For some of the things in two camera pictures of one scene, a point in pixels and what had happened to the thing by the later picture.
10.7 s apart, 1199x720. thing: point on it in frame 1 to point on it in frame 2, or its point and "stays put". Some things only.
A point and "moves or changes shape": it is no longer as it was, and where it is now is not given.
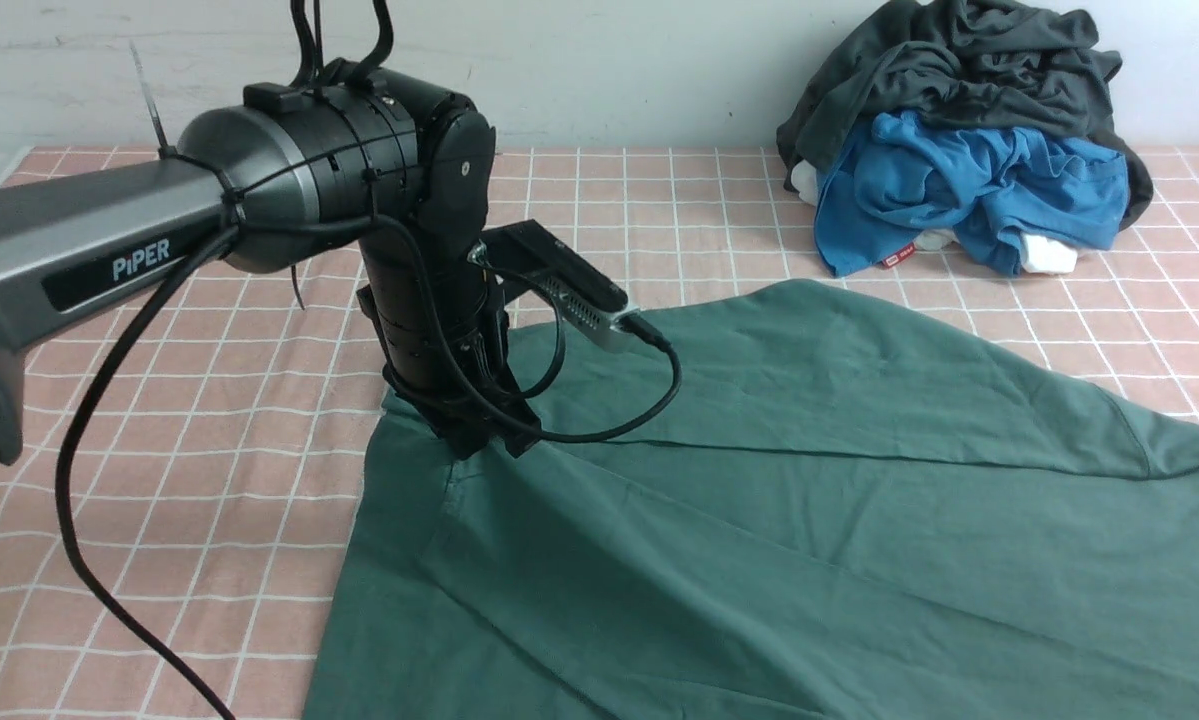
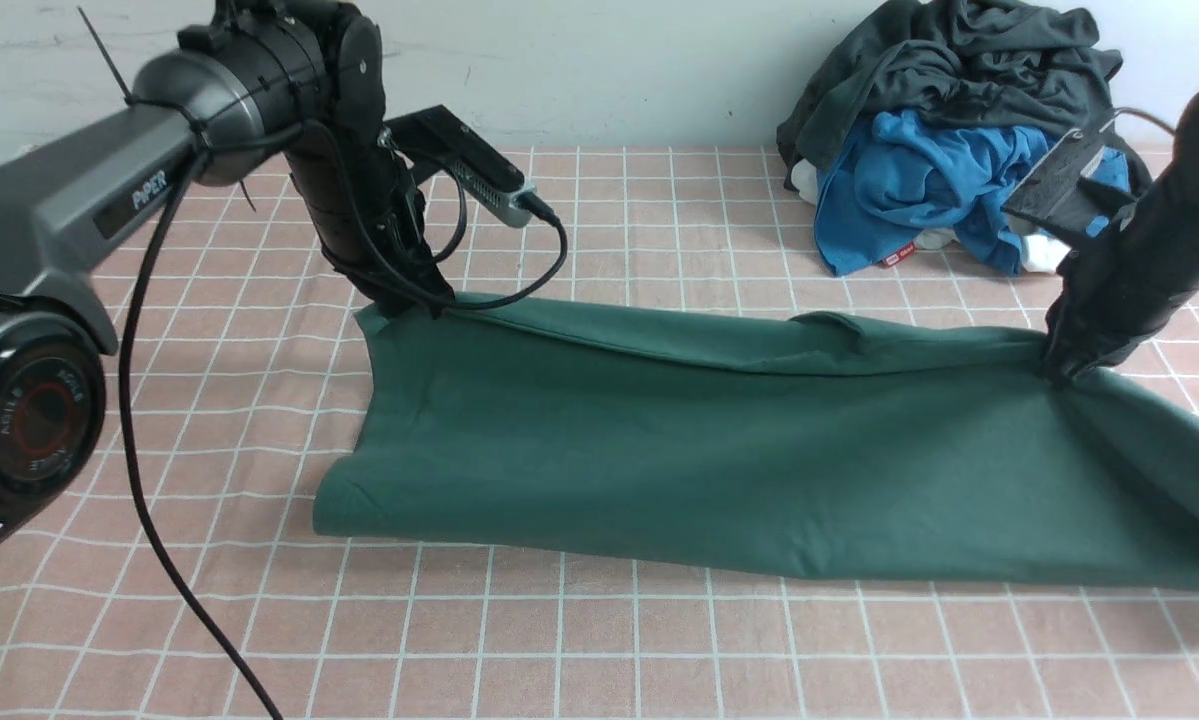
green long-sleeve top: (841, 511) moves or changes shape
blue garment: (900, 176) stays put
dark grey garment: (991, 63) stays put
